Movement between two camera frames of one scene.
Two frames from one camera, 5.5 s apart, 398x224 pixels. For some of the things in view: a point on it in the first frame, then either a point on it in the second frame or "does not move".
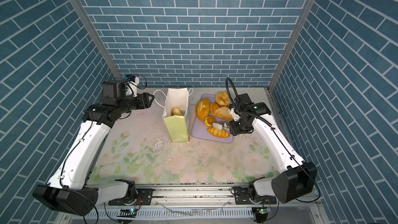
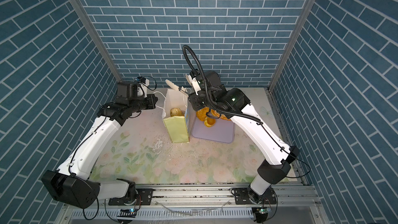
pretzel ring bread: x=176 y=111 does not move
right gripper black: x=233 y=129 → x=193 y=99
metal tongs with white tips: x=226 y=126 → x=181 y=88
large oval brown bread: x=202 y=109 does not move
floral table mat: x=134 y=152 does not move
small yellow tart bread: x=209 y=120 does not move
